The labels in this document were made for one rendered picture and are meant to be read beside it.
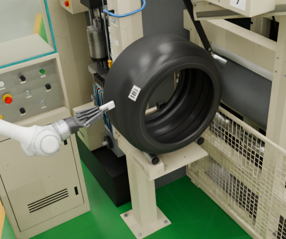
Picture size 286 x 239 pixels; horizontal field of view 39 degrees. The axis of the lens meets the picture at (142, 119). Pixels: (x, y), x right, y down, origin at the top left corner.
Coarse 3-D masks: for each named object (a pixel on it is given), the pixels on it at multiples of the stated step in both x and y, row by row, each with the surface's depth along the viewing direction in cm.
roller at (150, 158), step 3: (144, 153) 210; (147, 153) 208; (147, 156) 208; (150, 156) 206; (153, 156) 205; (156, 156) 205; (150, 159) 205; (153, 159) 204; (156, 159) 204; (153, 162) 204; (156, 162) 205
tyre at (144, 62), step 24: (144, 48) 185; (168, 48) 181; (192, 48) 185; (120, 72) 186; (144, 72) 177; (168, 72) 179; (192, 72) 222; (216, 72) 195; (120, 96) 182; (144, 96) 179; (192, 96) 227; (216, 96) 202; (120, 120) 186; (144, 120) 185; (168, 120) 228; (192, 120) 221; (144, 144) 193; (168, 144) 200
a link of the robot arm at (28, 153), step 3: (45, 126) 175; (48, 126) 176; (51, 126) 176; (54, 129) 174; (21, 144) 171; (21, 147) 172; (24, 147) 171; (24, 150) 171; (27, 150) 171; (27, 153) 171; (30, 153) 171; (33, 153) 172
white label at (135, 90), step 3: (135, 87) 177; (132, 90) 178; (135, 90) 177; (138, 90) 176; (132, 93) 178; (135, 93) 177; (129, 96) 178; (132, 96) 178; (135, 96) 177; (132, 99) 178; (135, 99) 177
